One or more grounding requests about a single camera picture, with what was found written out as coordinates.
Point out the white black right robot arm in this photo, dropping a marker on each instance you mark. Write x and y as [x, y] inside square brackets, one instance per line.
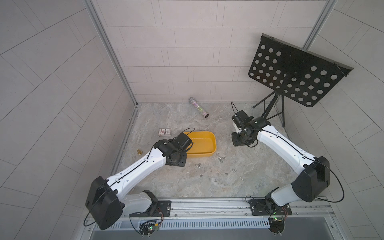
[314, 173]

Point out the black perforated music stand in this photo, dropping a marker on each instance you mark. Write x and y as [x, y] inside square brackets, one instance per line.
[291, 72]

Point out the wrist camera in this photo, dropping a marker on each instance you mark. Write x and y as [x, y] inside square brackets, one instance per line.
[183, 142]
[240, 119]

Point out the silver screw cluster screw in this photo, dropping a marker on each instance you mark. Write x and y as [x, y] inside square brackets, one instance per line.
[221, 159]

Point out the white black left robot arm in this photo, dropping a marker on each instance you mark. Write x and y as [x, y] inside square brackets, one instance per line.
[108, 198]

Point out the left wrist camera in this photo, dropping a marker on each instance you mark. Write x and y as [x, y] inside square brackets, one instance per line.
[183, 142]

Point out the playing card box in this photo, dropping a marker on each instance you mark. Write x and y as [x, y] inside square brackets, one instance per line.
[165, 132]

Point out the rhinestone silver microphone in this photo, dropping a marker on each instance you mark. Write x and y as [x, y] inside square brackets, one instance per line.
[198, 107]

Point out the right green circuit board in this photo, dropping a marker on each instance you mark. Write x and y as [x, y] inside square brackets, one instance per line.
[277, 225]

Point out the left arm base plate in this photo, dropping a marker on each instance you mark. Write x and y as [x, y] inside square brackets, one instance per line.
[160, 208]

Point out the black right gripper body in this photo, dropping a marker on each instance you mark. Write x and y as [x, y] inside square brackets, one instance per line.
[240, 139]

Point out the yellow plastic storage box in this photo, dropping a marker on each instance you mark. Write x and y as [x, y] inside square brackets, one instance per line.
[204, 144]

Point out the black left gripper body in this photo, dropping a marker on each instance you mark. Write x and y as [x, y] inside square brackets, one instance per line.
[180, 160]

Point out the aluminium rail frame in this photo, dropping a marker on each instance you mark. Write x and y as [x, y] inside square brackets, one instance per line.
[220, 213]

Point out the green circuit board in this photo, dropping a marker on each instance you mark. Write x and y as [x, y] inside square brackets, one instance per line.
[148, 228]
[277, 225]

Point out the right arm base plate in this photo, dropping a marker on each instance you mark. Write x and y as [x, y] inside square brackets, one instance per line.
[263, 207]

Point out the left green circuit board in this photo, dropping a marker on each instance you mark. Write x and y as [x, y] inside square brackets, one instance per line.
[148, 228]

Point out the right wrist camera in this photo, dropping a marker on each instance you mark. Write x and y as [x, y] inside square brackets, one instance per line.
[240, 119]

